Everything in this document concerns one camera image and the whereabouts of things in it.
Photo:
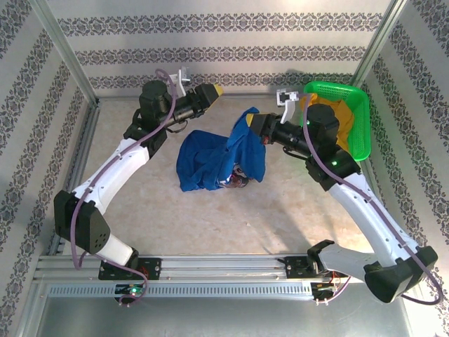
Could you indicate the blue printed t-shirt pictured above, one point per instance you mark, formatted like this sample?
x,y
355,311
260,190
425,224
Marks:
x,y
203,154

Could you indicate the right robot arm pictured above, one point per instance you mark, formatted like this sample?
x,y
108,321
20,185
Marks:
x,y
372,214

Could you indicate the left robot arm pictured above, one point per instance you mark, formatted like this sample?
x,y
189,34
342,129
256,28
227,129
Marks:
x,y
112,172

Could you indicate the orange cloth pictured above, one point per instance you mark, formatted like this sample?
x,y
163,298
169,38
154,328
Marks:
x,y
345,119

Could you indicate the green plastic basket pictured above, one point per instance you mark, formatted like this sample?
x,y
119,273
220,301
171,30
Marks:
x,y
361,119

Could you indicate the sheet metal shelf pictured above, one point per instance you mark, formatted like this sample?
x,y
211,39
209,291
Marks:
x,y
224,317

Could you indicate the aluminium table end rail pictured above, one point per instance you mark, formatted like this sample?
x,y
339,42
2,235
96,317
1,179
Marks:
x,y
245,96

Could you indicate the aluminium table side rail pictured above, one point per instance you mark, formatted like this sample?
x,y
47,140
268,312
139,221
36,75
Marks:
x,y
368,172
85,133

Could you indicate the aluminium corner post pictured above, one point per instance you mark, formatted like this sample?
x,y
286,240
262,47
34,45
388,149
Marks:
x,y
65,49
380,38

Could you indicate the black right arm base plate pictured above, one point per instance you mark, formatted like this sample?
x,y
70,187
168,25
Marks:
x,y
296,267

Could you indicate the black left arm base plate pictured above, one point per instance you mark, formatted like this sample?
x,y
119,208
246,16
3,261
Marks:
x,y
152,268

